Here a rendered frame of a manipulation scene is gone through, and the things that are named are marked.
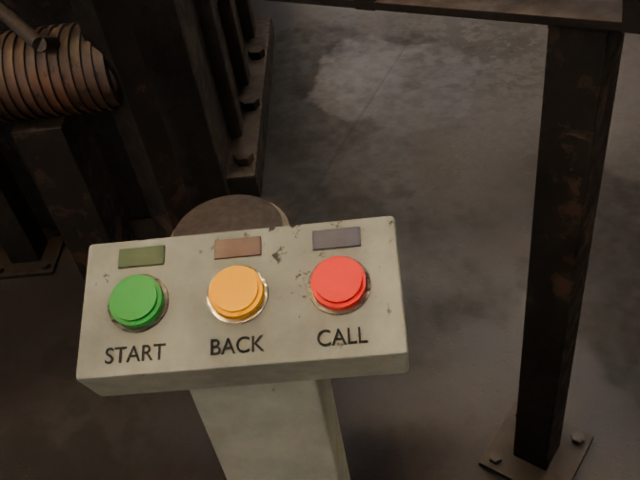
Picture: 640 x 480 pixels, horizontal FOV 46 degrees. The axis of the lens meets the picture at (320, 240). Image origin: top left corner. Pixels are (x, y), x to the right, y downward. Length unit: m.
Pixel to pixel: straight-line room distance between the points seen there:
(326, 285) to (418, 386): 0.70
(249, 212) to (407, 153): 0.93
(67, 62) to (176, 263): 0.59
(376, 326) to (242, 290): 0.10
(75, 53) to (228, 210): 0.44
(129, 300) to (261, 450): 0.18
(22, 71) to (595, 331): 0.95
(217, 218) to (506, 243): 0.79
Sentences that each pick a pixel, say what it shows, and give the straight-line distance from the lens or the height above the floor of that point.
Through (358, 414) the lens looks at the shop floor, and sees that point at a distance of 1.21.
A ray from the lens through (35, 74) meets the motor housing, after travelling 1.15.
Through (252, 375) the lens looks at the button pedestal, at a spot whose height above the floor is 0.56.
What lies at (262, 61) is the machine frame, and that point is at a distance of 1.91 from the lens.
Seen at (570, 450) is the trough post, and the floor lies 0.01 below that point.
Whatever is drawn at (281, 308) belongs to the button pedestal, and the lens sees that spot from 0.55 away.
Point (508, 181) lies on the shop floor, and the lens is 1.57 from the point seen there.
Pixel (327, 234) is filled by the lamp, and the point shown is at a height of 0.62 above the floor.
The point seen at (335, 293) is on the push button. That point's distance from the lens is 0.54.
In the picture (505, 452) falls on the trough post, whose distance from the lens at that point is 1.16.
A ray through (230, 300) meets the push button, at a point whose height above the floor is 0.61.
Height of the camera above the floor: 1.00
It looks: 43 degrees down
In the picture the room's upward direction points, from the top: 10 degrees counter-clockwise
